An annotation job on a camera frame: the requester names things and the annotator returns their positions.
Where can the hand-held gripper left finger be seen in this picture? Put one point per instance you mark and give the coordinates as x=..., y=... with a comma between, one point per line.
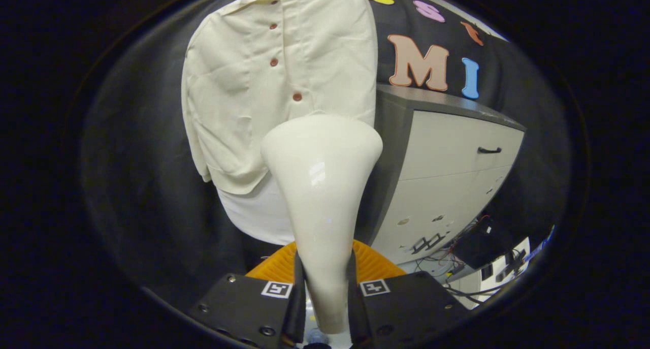
x=249, y=308

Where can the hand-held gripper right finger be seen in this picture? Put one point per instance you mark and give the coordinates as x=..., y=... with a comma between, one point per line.
x=406, y=306

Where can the white undershirt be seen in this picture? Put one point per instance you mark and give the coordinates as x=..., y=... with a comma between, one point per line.
x=254, y=212

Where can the white garment steamer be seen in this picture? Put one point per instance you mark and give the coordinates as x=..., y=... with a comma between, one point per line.
x=320, y=186

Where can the cream button-up shirt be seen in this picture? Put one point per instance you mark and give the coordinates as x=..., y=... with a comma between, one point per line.
x=238, y=95

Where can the black electronic box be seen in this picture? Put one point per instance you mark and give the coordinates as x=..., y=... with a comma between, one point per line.
x=475, y=247

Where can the grey-topped white cabinet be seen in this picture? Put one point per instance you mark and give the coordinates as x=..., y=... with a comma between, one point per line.
x=447, y=186

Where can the black backdrop cloth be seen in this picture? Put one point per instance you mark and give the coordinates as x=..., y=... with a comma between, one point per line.
x=137, y=161

